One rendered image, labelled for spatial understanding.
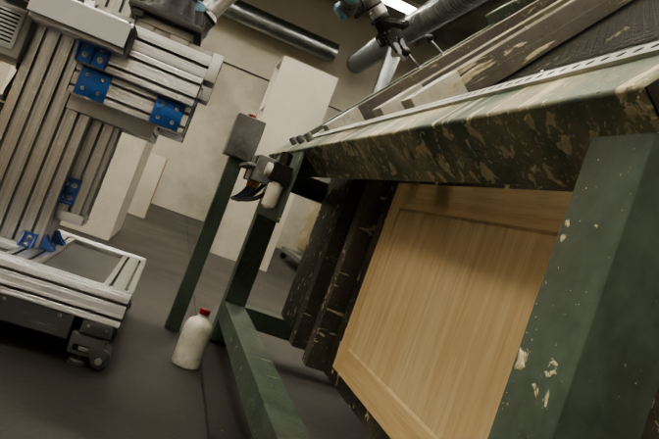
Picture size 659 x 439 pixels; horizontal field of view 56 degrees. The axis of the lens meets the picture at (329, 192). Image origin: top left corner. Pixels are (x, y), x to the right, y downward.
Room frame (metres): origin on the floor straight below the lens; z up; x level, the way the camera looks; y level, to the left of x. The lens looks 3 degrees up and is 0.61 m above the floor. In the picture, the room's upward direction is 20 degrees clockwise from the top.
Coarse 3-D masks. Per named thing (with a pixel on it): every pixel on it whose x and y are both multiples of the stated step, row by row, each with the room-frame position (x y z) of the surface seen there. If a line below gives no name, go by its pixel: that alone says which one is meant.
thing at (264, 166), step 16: (256, 160) 2.14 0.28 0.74; (272, 160) 2.07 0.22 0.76; (288, 160) 1.95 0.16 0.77; (256, 176) 2.07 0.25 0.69; (272, 176) 1.93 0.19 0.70; (288, 176) 1.94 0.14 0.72; (240, 192) 2.30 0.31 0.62; (256, 192) 2.31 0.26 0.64; (272, 192) 1.94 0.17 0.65; (288, 192) 1.93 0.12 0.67; (272, 208) 1.96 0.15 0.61
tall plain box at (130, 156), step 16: (128, 144) 4.27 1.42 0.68; (144, 144) 4.30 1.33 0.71; (112, 160) 4.26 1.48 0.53; (128, 160) 4.28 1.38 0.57; (144, 160) 4.82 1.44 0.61; (112, 176) 4.27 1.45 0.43; (128, 176) 4.29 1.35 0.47; (112, 192) 4.28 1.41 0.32; (128, 192) 4.49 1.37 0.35; (96, 208) 4.26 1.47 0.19; (112, 208) 4.29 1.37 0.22; (64, 224) 4.23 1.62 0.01; (96, 224) 4.27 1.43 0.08; (112, 224) 4.30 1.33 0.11
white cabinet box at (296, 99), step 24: (288, 72) 5.97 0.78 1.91; (312, 72) 6.02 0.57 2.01; (264, 96) 6.51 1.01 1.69; (288, 96) 5.99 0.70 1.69; (312, 96) 6.04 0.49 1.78; (264, 120) 5.95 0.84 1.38; (288, 120) 6.00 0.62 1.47; (312, 120) 6.05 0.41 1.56; (264, 144) 5.97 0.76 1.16; (240, 216) 5.98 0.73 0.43; (216, 240) 5.95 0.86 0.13; (240, 240) 6.00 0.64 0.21; (264, 264) 6.07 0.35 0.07
